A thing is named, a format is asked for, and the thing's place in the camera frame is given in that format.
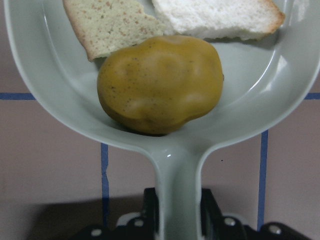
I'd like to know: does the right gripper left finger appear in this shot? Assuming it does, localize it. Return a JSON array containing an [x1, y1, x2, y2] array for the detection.
[[141, 187, 160, 240]]

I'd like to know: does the toasted bread chunk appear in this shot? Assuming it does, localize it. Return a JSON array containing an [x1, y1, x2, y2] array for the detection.
[[62, 0, 166, 62]]

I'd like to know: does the yellow potato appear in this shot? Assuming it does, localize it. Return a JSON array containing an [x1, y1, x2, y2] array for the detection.
[[97, 35, 224, 135]]

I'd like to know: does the brown paper table cover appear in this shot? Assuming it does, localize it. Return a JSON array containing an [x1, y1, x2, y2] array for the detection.
[[0, 13, 320, 240]]

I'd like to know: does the white bread slice piece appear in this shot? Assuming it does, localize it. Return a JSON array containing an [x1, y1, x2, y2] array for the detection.
[[152, 0, 286, 41]]

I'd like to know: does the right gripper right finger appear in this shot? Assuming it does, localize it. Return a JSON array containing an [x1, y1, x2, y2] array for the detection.
[[200, 188, 223, 240]]

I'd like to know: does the pale green dustpan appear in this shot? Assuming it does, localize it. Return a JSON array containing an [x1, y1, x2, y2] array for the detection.
[[4, 0, 320, 240]]

